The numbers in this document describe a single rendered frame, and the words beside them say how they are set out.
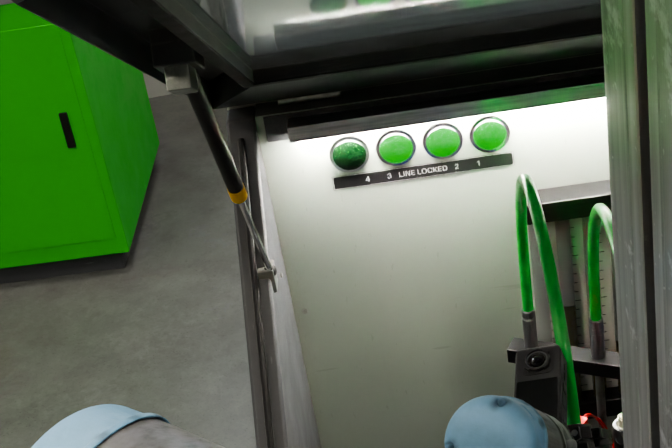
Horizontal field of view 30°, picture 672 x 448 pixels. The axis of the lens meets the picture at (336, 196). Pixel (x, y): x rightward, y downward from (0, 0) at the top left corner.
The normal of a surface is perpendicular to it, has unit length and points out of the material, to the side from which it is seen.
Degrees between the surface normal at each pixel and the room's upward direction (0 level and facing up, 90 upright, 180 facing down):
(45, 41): 90
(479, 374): 90
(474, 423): 45
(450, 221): 90
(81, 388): 0
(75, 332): 0
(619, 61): 90
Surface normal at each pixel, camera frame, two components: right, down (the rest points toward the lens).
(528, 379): -0.39, -0.69
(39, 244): 0.00, 0.48
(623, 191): -0.98, 0.18
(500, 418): -0.39, -0.25
